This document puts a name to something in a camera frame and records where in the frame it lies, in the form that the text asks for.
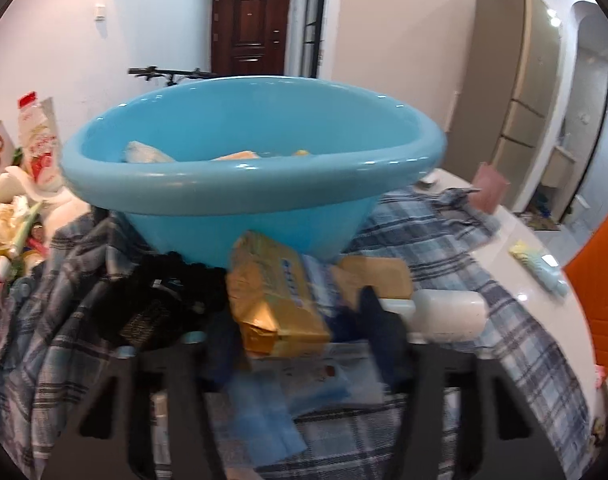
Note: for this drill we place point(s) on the brown flat pack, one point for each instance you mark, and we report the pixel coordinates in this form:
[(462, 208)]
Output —
[(390, 278)]

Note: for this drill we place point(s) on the white wall switch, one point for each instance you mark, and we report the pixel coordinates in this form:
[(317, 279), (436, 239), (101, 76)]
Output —
[(100, 12)]

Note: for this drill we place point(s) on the crumpled white paper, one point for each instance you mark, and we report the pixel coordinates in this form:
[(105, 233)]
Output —
[(18, 193)]

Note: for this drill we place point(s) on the white lotion bottle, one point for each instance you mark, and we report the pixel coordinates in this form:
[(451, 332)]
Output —
[(441, 316)]

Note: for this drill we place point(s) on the strawberry milk bottle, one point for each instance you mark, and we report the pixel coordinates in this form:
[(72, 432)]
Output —
[(40, 143)]

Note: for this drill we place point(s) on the blue plastic basin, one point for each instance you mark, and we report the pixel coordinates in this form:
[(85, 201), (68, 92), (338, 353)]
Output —
[(303, 161)]

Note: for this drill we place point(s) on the black electric bicycle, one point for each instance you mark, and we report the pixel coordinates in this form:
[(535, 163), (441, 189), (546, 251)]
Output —
[(171, 77)]

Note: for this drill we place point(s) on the blue plaid cloth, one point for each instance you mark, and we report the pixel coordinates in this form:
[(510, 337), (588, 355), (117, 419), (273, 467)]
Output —
[(50, 355)]

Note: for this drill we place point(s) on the blue wet wipes pack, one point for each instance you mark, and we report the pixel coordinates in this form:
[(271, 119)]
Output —
[(261, 419)]

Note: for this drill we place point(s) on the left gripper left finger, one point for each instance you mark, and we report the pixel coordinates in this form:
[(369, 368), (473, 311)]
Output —
[(145, 406)]

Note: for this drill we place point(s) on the beige refrigerator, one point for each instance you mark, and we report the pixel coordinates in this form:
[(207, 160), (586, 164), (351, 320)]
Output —
[(502, 110)]

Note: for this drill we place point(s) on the dark red door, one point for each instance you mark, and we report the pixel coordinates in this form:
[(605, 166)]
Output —
[(249, 37)]

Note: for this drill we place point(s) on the orange chair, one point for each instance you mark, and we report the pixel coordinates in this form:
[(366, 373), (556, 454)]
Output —
[(588, 274)]

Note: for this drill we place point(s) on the pink plastic cup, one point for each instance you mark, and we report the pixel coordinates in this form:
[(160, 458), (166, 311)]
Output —
[(488, 189)]

